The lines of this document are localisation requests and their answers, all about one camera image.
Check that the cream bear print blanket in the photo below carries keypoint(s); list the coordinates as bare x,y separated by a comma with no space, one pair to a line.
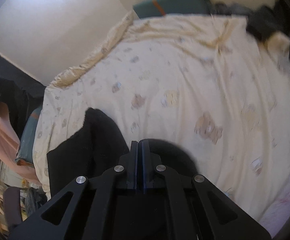
185,80

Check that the dark hanging cloth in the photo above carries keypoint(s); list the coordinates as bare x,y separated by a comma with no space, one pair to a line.
9,92

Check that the dark crumpled clothes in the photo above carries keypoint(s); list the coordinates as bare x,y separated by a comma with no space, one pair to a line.
260,22

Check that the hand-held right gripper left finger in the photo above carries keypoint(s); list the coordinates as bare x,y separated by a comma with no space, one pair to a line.
135,170

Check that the black pants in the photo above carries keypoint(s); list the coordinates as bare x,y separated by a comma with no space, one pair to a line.
102,140

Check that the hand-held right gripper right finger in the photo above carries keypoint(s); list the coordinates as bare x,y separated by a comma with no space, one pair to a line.
143,170

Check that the pale pink bedsheet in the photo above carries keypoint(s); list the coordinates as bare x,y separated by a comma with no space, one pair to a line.
280,205

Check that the dark chair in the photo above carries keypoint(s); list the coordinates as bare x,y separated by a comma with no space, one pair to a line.
12,207

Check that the grey jeans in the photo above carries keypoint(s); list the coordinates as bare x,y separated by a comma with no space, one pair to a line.
34,200

